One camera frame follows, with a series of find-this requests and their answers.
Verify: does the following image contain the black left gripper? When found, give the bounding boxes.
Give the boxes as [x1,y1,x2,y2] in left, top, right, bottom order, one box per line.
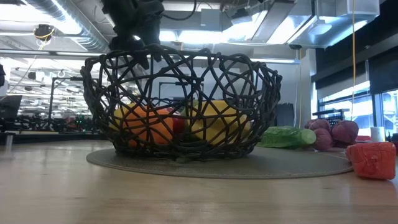
[101,0,165,71]

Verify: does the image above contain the small yellow fruit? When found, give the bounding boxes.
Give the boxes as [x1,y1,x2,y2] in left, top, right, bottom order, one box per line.
[110,105,131,131]

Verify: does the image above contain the orange fruit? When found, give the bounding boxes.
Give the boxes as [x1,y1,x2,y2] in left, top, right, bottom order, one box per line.
[124,104,175,147]

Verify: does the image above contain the yellow banana bunch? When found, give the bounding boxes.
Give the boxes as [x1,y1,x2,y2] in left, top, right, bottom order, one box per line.
[186,99,252,146]

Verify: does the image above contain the green romaine lettuce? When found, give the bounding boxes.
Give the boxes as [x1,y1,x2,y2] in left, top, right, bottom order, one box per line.
[257,126,317,149]

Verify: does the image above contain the large purple fruit bunch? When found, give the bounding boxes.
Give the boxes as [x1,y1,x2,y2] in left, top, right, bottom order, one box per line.
[303,118,360,152]

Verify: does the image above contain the dark woven wicker basket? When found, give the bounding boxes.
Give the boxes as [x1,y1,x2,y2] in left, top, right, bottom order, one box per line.
[80,45,283,161]

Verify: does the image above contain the grey round placemat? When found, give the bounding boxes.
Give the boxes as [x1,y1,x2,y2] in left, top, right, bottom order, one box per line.
[86,146,354,180]

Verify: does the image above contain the dark grey panel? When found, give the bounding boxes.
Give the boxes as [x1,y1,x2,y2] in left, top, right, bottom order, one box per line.
[275,103,295,128]

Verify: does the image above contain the dark monitor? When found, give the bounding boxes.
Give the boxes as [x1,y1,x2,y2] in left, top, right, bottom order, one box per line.
[0,95,23,121]

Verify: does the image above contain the black plastic crate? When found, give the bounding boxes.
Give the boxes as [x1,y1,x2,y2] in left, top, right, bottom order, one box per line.
[312,108,351,125]

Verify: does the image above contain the white paper cup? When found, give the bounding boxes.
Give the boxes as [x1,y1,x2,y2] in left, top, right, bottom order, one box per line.
[370,126,386,143]

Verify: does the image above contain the wide silver ventilation duct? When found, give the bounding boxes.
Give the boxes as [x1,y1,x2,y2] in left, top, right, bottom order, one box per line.
[24,0,111,54]

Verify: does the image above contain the black metal stand frame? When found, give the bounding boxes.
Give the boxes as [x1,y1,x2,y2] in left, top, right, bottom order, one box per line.
[48,76,91,125]

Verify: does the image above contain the black yellow cord reel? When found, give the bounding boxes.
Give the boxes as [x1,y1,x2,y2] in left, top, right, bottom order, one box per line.
[33,24,55,43]

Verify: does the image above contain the small silver post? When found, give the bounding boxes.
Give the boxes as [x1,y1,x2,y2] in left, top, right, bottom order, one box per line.
[4,134,14,152]

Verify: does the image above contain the yellow hanging cable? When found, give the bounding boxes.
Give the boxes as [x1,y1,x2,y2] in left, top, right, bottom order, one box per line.
[350,0,357,121]

